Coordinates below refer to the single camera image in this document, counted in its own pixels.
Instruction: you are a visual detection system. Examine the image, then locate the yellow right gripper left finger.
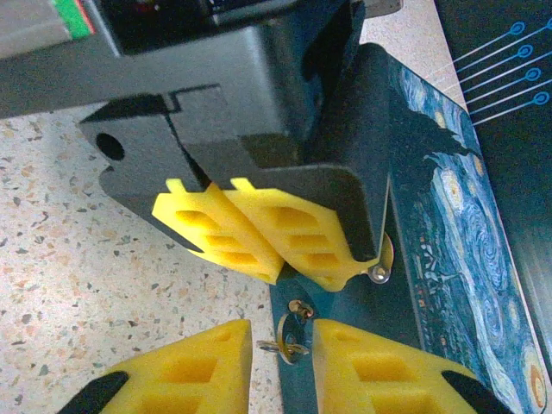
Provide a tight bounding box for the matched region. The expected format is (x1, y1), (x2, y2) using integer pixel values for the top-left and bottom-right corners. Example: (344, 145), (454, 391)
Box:
(64, 318), (254, 414)

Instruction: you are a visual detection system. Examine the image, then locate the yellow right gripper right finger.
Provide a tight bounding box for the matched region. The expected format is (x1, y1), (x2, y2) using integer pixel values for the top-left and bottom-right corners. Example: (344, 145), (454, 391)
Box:
(311, 318), (513, 414)

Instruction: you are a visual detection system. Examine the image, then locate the metal key ring with keys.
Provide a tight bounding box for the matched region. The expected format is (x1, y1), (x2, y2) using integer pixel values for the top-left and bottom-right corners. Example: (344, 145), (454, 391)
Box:
(257, 299), (316, 366)

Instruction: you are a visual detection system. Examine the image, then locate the starry night print case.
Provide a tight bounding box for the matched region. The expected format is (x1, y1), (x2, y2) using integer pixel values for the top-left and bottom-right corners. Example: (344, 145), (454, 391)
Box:
(269, 41), (552, 414)

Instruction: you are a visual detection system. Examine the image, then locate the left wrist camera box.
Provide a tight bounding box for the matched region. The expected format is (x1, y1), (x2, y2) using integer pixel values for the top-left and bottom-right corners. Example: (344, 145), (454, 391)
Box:
(0, 0), (350, 60)

